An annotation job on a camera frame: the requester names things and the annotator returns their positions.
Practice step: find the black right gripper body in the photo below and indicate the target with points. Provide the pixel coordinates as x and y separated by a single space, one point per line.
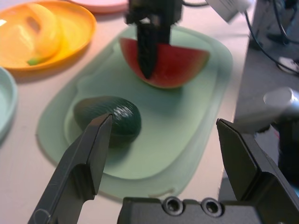
154 11

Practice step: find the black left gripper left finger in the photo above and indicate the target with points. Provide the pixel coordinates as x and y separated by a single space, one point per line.
77 168

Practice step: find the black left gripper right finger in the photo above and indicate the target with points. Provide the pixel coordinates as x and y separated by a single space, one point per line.
245 163

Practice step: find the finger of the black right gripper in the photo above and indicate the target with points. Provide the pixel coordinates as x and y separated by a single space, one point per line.
164 33
147 51

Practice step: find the red toy watermelon slice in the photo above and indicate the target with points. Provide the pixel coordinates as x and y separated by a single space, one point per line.
177 67

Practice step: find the dark green toy avocado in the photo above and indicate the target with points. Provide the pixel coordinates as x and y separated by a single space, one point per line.
123 126

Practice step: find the yellow toy banana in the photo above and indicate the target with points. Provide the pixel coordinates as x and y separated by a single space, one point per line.
46 35

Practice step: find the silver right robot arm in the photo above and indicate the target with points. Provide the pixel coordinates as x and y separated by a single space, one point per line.
280 102

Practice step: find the pink round plate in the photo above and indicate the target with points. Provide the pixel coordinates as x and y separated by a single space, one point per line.
100 5

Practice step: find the yellow round plate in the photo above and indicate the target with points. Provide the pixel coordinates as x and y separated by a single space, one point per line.
77 32

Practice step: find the green silicone cutting mat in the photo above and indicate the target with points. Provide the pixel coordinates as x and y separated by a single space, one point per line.
177 130

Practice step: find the mint green round plate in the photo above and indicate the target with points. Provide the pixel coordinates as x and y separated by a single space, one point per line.
7 105

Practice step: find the white shoe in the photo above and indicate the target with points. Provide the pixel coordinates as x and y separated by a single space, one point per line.
289 65

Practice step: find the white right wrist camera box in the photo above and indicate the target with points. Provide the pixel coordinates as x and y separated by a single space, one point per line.
229 9

